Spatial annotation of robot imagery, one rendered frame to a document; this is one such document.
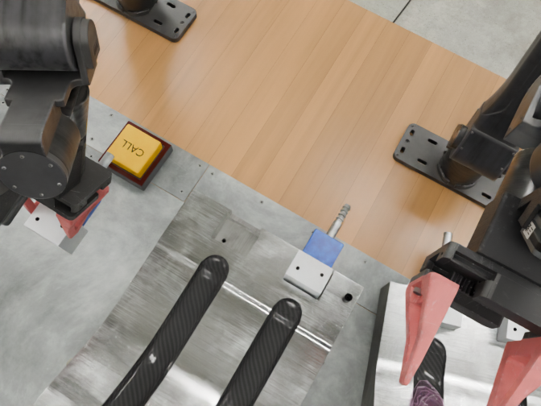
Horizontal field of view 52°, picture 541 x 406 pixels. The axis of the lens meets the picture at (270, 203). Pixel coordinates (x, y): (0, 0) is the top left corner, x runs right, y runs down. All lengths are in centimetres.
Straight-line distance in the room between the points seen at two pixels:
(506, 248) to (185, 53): 68
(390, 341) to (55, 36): 53
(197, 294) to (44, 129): 32
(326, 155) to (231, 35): 27
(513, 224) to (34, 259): 65
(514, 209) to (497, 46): 173
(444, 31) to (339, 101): 121
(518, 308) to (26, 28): 43
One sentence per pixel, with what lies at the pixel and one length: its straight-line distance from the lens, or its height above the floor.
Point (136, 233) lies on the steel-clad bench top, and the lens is 84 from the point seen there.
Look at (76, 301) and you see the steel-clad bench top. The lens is 83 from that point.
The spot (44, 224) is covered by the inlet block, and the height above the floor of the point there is 96.
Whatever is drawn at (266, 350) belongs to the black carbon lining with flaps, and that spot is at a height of 88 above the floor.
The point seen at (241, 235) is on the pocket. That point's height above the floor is 86.
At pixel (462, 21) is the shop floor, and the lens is 215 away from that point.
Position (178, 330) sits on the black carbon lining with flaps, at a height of 88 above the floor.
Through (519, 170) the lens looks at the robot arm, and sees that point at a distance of 46.
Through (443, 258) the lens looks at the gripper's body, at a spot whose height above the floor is 122.
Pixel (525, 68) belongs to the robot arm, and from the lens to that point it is 73.
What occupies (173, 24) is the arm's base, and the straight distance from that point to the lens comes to 98.
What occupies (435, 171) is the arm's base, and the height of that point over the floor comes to 81.
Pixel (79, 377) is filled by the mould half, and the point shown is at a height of 91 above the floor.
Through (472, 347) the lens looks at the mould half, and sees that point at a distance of 80.
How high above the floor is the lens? 159
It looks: 71 degrees down
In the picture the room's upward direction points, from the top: 9 degrees clockwise
